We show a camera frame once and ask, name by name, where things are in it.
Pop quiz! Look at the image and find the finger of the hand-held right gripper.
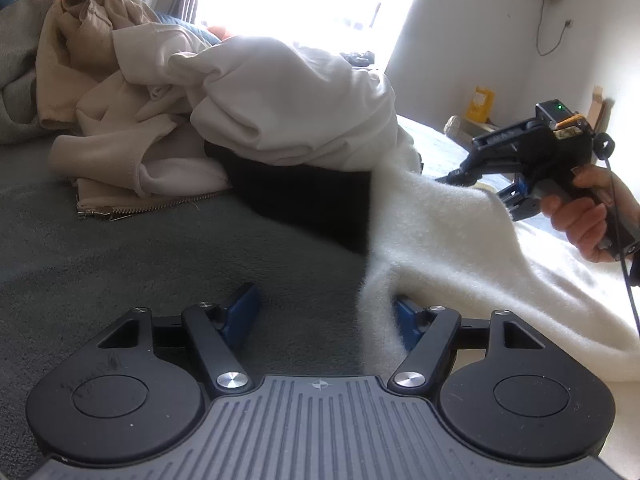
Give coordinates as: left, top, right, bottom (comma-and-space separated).
496, 180, 542, 222
434, 152, 522, 187

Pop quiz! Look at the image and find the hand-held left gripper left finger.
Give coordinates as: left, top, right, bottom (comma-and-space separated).
97, 283, 262, 395

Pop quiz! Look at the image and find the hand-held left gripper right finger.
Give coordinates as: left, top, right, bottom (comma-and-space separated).
389, 296, 548, 395

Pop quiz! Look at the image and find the cream fluffy towel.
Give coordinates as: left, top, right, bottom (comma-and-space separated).
357, 125, 640, 383

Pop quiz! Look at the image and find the person's right hand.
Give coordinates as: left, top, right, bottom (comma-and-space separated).
541, 164, 640, 264

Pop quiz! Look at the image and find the light wooden desk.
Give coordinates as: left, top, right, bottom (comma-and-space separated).
465, 117, 506, 143

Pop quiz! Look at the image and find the cardboard sheet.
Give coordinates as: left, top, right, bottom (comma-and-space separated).
587, 85, 616, 133

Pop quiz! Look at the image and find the yellow box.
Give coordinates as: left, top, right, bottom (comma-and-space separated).
470, 85, 496, 122

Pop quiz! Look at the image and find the black garment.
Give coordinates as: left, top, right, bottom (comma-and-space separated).
202, 137, 373, 256

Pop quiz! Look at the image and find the white sweatshirt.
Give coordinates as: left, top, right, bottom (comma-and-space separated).
167, 35, 421, 173

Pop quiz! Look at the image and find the pale beige zip jacket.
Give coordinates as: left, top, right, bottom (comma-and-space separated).
50, 27, 236, 222

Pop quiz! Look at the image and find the grey garment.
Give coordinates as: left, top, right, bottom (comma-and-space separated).
0, 0, 56, 146

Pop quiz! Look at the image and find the wall cable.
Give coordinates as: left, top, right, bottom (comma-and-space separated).
536, 0, 573, 57

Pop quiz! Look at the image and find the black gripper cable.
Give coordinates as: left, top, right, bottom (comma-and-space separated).
595, 132, 640, 336

